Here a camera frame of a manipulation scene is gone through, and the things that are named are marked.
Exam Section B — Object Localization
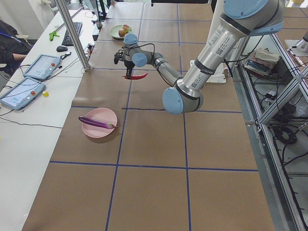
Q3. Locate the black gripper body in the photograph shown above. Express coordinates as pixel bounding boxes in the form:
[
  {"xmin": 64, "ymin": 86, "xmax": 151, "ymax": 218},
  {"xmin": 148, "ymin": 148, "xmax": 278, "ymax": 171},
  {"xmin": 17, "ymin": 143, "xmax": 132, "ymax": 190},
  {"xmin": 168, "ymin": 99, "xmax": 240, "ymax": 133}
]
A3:
[{"xmin": 124, "ymin": 59, "xmax": 135, "ymax": 71}]

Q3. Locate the red chili pepper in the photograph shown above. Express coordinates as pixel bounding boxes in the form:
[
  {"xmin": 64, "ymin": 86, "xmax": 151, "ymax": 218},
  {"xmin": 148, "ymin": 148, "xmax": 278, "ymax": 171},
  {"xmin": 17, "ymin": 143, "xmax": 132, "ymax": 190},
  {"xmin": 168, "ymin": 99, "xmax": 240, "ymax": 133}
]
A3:
[{"xmin": 123, "ymin": 73, "xmax": 148, "ymax": 80}]

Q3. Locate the red yellow pomegranate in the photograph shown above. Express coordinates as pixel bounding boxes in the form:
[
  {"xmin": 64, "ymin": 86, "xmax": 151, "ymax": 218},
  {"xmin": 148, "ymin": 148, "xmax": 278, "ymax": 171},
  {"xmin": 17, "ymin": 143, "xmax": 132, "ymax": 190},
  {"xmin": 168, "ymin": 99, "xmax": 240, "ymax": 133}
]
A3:
[{"xmin": 118, "ymin": 28, "xmax": 128, "ymax": 38}]

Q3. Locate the yellow pink peach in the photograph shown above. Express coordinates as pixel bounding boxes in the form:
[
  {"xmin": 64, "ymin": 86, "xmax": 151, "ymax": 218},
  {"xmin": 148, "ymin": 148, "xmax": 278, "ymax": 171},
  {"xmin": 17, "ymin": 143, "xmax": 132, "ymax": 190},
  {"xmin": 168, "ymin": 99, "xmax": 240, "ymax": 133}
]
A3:
[{"xmin": 122, "ymin": 24, "xmax": 129, "ymax": 31}]

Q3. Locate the purple eggplant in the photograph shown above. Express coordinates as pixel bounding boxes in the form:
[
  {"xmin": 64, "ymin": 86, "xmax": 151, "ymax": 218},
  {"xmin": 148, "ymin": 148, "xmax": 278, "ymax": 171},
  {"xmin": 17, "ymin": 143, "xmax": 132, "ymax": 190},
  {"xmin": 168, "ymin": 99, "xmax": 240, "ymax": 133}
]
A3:
[{"xmin": 78, "ymin": 116, "xmax": 116, "ymax": 129}]

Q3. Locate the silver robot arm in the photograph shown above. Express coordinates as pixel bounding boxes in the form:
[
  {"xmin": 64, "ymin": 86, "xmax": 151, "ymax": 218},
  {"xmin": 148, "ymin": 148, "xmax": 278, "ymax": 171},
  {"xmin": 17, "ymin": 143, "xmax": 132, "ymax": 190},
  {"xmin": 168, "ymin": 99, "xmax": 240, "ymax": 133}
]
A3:
[{"xmin": 123, "ymin": 0, "xmax": 285, "ymax": 115}]

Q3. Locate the light green plate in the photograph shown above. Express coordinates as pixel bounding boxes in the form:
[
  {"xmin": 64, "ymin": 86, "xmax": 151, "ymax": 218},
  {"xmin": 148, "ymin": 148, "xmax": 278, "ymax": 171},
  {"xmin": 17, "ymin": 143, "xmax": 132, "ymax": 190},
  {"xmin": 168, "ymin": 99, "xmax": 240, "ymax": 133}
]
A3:
[{"xmin": 109, "ymin": 25, "xmax": 132, "ymax": 39}]

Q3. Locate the pink plate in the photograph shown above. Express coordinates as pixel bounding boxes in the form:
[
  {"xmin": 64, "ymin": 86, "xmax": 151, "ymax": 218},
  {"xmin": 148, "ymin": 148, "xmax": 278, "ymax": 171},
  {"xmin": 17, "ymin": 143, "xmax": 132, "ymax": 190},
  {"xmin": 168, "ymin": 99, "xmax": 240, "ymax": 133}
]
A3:
[{"xmin": 81, "ymin": 108, "xmax": 117, "ymax": 138}]

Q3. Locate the black keyboard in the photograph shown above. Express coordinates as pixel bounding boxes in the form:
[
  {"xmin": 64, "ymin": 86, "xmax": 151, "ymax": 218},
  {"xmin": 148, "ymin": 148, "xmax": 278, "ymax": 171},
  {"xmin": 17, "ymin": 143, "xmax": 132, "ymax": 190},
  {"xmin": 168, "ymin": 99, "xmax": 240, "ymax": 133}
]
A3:
[{"xmin": 61, "ymin": 22, "xmax": 83, "ymax": 47}]

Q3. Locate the black computer mouse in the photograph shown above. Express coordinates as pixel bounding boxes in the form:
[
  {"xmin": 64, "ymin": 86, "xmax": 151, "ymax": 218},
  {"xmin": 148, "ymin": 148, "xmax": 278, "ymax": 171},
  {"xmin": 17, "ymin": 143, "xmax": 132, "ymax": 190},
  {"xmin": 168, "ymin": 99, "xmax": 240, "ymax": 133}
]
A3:
[{"xmin": 56, "ymin": 45, "xmax": 68, "ymax": 52}]

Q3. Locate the green plastic clamp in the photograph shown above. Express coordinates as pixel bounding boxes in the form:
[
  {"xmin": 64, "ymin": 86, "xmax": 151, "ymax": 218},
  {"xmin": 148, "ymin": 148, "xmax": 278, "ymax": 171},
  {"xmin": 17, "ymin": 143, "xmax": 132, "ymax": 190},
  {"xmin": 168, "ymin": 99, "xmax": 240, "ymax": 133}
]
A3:
[{"xmin": 49, "ymin": 31, "xmax": 60, "ymax": 41}]

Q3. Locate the upper blue teach pendant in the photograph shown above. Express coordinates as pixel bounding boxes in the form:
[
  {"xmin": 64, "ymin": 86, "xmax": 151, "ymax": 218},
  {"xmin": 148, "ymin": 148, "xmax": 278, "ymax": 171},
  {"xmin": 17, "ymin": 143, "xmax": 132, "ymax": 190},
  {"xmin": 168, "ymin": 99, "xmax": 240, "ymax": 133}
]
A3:
[{"xmin": 23, "ymin": 54, "xmax": 61, "ymax": 81}]

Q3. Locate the blue teach pendant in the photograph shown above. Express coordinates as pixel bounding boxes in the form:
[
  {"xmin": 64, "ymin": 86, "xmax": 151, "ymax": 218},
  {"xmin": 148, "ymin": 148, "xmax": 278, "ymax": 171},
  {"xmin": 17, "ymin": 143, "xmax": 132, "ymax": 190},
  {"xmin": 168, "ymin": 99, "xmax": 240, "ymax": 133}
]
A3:
[
  {"xmin": 23, "ymin": 54, "xmax": 61, "ymax": 81},
  {"xmin": 0, "ymin": 77, "xmax": 46, "ymax": 110}
]

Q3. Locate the small yellow toy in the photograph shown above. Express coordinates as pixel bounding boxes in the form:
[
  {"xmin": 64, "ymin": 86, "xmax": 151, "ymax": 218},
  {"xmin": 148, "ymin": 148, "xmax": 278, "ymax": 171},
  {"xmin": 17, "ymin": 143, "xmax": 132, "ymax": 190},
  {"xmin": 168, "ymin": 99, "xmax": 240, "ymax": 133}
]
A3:
[{"xmin": 42, "ymin": 91, "xmax": 49, "ymax": 97}]

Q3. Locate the lower blue teach pendant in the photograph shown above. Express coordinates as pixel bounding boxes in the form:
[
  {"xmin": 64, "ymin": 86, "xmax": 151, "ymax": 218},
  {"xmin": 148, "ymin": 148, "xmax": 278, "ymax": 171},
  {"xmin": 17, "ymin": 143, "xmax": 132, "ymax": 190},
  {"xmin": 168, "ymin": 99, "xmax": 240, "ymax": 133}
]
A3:
[{"xmin": 0, "ymin": 77, "xmax": 46, "ymax": 110}]

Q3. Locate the seated person in black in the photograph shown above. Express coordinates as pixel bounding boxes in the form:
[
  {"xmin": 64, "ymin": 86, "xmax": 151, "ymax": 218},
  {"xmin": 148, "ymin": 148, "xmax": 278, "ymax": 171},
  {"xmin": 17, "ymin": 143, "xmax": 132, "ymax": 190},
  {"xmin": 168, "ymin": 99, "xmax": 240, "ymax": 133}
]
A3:
[{"xmin": 0, "ymin": 20, "xmax": 33, "ymax": 76}]

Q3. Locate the stack of books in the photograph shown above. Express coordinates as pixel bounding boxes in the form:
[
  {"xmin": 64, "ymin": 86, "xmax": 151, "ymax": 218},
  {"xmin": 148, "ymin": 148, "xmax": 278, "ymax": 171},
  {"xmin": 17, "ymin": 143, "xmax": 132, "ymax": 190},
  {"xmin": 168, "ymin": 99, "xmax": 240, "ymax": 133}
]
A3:
[{"xmin": 244, "ymin": 48, "xmax": 280, "ymax": 76}]

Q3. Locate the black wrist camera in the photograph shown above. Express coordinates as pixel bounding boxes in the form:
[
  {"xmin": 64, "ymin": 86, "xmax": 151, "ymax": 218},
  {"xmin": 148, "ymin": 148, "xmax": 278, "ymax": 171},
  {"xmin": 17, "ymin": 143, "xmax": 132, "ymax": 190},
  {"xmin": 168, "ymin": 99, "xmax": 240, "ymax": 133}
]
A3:
[{"xmin": 114, "ymin": 50, "xmax": 125, "ymax": 64}]

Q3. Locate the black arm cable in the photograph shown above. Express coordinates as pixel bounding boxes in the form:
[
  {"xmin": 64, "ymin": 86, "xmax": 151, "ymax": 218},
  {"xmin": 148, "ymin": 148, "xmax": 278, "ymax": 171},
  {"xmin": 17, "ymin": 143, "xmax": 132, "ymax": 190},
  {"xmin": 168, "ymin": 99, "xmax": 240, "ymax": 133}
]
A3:
[{"xmin": 122, "ymin": 42, "xmax": 265, "ymax": 87}]

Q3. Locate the aluminium frame post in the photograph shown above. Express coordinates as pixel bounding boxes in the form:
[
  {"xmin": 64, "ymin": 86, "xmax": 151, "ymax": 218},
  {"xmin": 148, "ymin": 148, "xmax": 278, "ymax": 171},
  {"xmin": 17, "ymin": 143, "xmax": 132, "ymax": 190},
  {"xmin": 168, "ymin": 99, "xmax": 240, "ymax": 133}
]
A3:
[{"xmin": 55, "ymin": 0, "xmax": 90, "ymax": 71}]

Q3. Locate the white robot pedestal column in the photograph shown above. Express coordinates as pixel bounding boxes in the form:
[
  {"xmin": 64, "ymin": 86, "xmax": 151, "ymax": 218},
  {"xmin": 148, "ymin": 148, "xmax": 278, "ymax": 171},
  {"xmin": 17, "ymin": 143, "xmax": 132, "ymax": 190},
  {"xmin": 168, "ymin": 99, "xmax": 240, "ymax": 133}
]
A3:
[{"xmin": 190, "ymin": 0, "xmax": 243, "ymax": 84}]

